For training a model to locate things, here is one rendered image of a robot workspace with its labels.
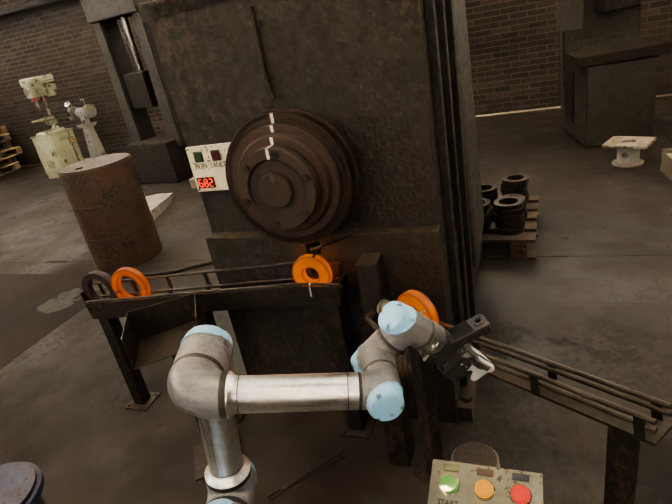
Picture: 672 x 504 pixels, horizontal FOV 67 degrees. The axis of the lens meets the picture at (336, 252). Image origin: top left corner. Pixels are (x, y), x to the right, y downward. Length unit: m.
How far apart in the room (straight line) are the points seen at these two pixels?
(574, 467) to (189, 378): 1.49
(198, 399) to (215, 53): 1.27
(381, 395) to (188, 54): 1.43
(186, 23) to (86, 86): 8.77
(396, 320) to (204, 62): 1.25
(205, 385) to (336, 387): 0.26
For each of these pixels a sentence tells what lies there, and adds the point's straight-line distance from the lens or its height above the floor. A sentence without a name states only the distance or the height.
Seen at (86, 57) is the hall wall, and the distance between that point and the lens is 10.57.
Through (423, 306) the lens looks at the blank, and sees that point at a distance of 1.58.
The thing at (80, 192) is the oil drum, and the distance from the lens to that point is 4.53.
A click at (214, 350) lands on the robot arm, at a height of 0.99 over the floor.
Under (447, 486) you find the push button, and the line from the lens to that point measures 1.27.
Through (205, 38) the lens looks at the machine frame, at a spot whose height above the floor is 1.60.
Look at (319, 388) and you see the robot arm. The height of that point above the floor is 0.93.
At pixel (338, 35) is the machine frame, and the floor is 1.54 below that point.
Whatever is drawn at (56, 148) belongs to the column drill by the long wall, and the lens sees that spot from 9.80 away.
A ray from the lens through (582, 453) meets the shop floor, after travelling 2.20.
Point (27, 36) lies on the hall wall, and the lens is 11.42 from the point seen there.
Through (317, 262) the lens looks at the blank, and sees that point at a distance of 1.89.
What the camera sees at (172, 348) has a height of 0.60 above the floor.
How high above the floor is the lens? 1.58
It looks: 24 degrees down
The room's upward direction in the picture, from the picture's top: 11 degrees counter-clockwise
